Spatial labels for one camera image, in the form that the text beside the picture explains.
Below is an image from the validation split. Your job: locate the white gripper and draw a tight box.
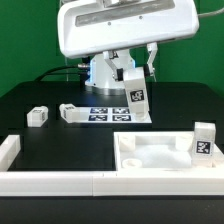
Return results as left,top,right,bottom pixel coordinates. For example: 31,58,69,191
57,0,199,82

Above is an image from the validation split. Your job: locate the white square table top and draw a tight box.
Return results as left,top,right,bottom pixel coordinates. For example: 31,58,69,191
114,131,224,172

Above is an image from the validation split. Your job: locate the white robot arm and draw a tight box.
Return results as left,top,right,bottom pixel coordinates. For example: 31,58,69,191
57,0,199,95

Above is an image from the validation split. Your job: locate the AprilTag marker sheet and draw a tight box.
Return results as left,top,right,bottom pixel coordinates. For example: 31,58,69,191
80,107,151,123

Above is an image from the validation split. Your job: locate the white U-shaped obstacle fence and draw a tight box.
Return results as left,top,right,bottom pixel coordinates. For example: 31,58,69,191
0,135,224,196

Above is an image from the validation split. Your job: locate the white hanging cable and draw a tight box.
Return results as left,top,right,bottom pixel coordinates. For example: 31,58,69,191
63,56,70,82

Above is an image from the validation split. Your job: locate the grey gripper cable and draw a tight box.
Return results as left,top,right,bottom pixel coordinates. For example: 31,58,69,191
196,7,224,18

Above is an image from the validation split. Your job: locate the black cable bundle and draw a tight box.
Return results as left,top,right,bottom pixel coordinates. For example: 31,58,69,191
34,63,92,83

